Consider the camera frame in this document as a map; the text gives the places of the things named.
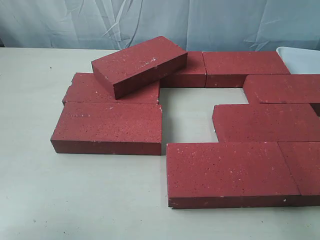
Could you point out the blue-grey backdrop cloth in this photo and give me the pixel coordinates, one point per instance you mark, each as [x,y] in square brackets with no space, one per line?
[194,25]

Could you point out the front large red brick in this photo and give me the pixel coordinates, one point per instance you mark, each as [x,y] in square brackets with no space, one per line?
[228,175]

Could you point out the white plastic tray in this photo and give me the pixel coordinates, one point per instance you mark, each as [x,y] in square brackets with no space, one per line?
[299,60]

